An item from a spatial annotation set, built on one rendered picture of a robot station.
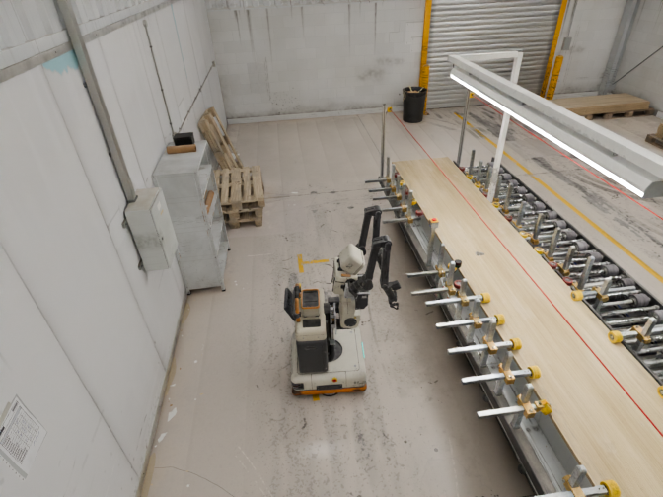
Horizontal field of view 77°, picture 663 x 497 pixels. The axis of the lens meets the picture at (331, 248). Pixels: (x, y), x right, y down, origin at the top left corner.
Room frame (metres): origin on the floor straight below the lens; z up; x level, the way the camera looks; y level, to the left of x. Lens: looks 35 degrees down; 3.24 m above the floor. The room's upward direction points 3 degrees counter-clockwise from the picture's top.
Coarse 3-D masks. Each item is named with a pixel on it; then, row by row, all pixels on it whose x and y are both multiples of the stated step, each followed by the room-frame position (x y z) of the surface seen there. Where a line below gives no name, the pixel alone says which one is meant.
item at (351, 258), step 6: (348, 246) 2.70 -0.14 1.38; (354, 246) 2.72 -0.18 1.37; (342, 252) 2.68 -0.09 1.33; (348, 252) 2.61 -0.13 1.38; (354, 252) 2.61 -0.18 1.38; (360, 252) 2.67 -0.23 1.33; (342, 258) 2.61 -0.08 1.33; (348, 258) 2.55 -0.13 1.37; (354, 258) 2.54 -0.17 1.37; (360, 258) 2.58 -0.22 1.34; (342, 264) 2.55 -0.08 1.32; (348, 264) 2.54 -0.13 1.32; (354, 264) 2.54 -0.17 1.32; (360, 264) 2.54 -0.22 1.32; (348, 270) 2.53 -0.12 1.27; (354, 270) 2.54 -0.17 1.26
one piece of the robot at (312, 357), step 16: (320, 288) 2.88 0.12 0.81; (320, 304) 2.67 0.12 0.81; (304, 320) 2.48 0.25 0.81; (320, 320) 2.47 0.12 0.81; (304, 336) 2.36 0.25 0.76; (320, 336) 2.36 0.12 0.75; (304, 352) 2.36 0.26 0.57; (320, 352) 2.36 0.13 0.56; (304, 368) 2.36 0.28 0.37; (320, 368) 2.36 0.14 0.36
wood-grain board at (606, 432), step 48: (432, 192) 4.44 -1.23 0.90; (480, 192) 4.38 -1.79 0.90; (480, 240) 3.40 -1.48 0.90; (480, 288) 2.68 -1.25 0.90; (528, 288) 2.65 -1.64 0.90; (528, 336) 2.12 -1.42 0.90; (576, 336) 2.10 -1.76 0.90; (576, 384) 1.70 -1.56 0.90; (624, 384) 1.68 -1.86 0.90; (576, 432) 1.37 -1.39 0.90; (624, 432) 1.35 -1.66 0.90; (624, 480) 1.09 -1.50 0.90
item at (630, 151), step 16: (464, 64) 3.80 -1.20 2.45; (496, 80) 3.19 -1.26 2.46; (512, 80) 4.19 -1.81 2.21; (512, 96) 2.93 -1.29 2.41; (528, 96) 2.75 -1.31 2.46; (544, 112) 2.54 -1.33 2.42; (560, 112) 2.39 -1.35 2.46; (576, 128) 2.22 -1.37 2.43; (592, 128) 2.11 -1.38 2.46; (608, 144) 1.96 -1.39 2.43; (624, 144) 1.88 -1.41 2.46; (496, 160) 4.19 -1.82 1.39; (640, 160) 1.75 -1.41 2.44; (656, 160) 1.69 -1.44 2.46; (496, 176) 4.19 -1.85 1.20
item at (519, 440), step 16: (384, 192) 5.01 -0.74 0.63; (416, 240) 3.75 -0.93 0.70; (464, 336) 2.33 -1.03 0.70; (480, 368) 2.02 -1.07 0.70; (496, 400) 1.74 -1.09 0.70; (512, 416) 1.61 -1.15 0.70; (512, 432) 1.50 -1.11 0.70; (528, 448) 1.40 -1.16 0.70; (528, 464) 1.30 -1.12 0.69; (544, 480) 1.20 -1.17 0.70
